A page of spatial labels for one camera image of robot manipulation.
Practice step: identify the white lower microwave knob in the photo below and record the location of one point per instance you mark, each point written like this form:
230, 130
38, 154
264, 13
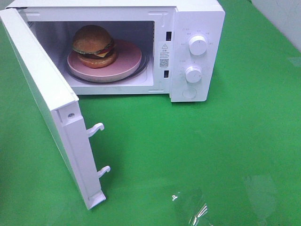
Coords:
193, 74

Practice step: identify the burger with sesame-free bun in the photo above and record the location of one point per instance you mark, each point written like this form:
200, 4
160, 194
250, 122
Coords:
94, 46

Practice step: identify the white microwave door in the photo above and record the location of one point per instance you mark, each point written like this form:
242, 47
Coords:
59, 107

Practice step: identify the glass microwave turntable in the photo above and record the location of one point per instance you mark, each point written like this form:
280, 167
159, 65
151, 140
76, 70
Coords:
137, 78

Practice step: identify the pink round plate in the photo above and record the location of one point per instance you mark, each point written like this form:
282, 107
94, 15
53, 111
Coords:
127, 62

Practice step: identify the white warning label sticker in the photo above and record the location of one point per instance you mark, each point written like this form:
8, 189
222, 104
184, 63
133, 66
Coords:
164, 54

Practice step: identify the round white door button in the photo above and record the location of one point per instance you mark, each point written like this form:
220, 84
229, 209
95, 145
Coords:
189, 93

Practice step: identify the white microwave knob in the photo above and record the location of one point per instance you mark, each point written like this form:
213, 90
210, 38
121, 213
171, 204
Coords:
193, 74
197, 44

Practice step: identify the white microwave oven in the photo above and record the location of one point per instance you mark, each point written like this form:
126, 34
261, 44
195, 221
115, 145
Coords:
142, 22

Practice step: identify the white upper microwave knob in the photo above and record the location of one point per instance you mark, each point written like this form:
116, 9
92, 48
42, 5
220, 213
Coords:
197, 44

